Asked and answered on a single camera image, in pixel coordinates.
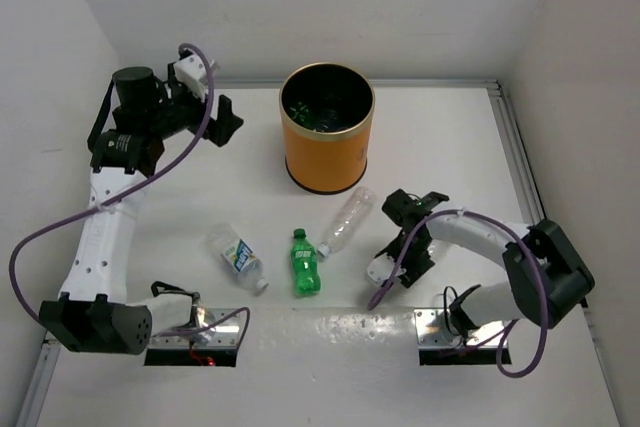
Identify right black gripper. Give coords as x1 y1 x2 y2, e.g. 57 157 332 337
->
379 234 432 288

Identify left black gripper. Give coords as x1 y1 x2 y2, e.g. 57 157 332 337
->
145 63 240 146

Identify clear ribbed bottle white cap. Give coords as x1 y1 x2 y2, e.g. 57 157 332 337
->
317 187 376 259

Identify clear bottle white blue label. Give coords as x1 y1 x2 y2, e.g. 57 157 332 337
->
206 223 269 295

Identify clear bottle dark green label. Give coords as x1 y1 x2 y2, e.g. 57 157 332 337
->
428 240 451 265

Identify green bottle sideways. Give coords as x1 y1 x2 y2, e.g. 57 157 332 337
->
285 101 317 130

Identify large clear crushed bottle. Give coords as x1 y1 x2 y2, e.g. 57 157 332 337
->
313 108 351 133

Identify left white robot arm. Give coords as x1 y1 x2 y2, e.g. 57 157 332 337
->
38 61 243 355

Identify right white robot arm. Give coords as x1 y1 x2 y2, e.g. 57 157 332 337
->
369 189 595 337

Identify orange cylindrical bin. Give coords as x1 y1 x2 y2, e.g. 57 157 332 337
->
279 62 375 195

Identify green Sprite bottle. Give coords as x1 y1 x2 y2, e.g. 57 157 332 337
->
290 228 321 297

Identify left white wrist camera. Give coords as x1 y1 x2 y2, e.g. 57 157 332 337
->
173 49 209 102

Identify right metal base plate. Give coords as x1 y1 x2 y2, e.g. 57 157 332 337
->
414 308 505 350

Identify metal base plate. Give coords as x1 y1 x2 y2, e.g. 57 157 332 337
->
414 308 505 350
149 307 245 350

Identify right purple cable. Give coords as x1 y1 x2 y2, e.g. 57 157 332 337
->
366 209 551 380

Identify purple cable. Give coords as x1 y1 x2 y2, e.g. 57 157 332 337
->
366 209 551 380
8 42 250 343

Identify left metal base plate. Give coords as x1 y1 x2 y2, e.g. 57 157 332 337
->
149 307 245 350

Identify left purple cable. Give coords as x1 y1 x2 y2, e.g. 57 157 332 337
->
8 42 250 343

